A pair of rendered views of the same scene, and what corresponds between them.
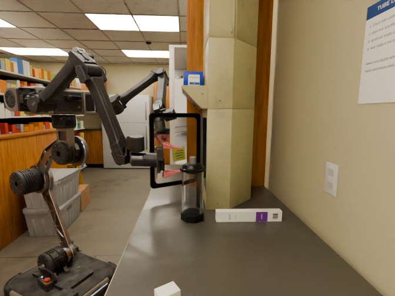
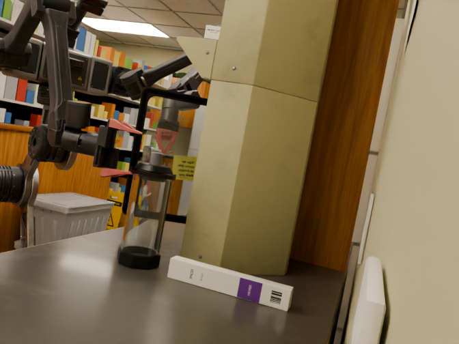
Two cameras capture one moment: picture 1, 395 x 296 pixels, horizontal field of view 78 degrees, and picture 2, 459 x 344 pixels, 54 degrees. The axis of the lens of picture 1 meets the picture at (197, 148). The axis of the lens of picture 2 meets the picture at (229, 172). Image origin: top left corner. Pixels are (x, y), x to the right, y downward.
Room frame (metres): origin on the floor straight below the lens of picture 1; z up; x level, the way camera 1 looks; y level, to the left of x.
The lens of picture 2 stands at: (0.06, -0.52, 1.25)
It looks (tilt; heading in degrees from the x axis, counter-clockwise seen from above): 3 degrees down; 20
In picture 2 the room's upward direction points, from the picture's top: 10 degrees clockwise
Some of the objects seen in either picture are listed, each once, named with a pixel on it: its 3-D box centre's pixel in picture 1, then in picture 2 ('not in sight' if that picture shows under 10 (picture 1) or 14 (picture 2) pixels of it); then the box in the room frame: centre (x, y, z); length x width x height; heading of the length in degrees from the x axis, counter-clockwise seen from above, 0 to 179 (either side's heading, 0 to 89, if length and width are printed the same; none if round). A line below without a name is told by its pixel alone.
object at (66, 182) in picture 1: (53, 187); (67, 220); (2.82, 1.72, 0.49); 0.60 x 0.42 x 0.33; 3
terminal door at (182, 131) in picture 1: (176, 149); (180, 158); (1.32, 0.12, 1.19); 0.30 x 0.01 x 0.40; 121
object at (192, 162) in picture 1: (193, 164); (154, 166); (0.99, 0.02, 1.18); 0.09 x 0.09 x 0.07
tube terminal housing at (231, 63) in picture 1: (228, 125); (267, 127); (1.25, -0.16, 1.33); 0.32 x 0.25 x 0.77; 3
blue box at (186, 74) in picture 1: (193, 81); not in sight; (1.33, 0.03, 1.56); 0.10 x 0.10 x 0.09; 3
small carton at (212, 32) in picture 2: (193, 81); (215, 39); (1.21, 0.02, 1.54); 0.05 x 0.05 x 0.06; 9
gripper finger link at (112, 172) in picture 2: (170, 167); (119, 164); (0.99, 0.11, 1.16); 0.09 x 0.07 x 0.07; 93
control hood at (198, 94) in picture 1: (193, 98); (214, 71); (1.25, 0.02, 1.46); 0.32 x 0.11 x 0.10; 3
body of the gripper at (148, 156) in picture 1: (153, 159); (97, 145); (0.98, 0.18, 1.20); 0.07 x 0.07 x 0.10; 3
